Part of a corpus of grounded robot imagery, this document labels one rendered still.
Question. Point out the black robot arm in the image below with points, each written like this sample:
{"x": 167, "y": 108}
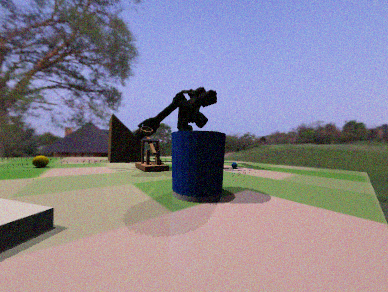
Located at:
{"x": 200, "y": 97}

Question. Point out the dark blue cylinder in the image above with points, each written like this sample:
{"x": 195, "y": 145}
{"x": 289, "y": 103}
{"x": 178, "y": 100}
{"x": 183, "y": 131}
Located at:
{"x": 197, "y": 165}

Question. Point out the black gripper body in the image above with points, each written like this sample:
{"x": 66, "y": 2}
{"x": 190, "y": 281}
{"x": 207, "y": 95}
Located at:
{"x": 189, "y": 106}

